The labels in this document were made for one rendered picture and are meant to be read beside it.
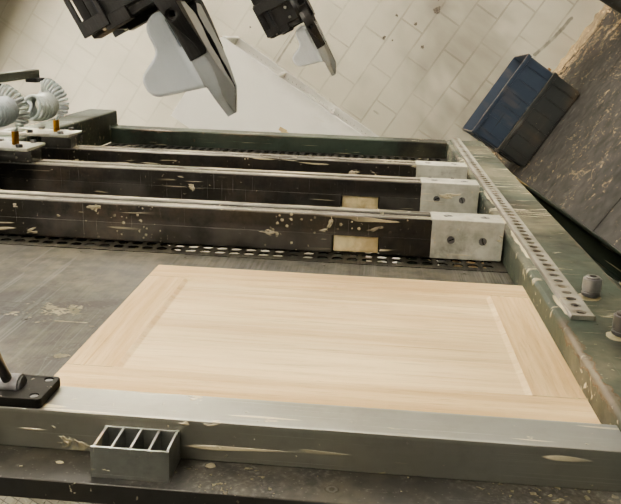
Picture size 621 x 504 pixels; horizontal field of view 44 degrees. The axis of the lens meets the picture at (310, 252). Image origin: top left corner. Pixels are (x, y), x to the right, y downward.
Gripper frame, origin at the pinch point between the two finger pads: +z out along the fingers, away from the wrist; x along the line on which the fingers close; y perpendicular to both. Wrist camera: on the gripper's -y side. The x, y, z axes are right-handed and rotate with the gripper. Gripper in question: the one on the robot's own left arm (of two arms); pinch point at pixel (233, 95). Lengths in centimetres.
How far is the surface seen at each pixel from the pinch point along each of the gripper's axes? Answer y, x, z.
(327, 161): 14, -129, 23
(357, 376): 6.1, -17.4, 32.8
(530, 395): -10.0, -15.1, 41.6
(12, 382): 31.8, -2.0, 13.5
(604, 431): -15.0, -4.3, 41.9
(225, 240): 29, -71, 21
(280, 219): 18, -71, 22
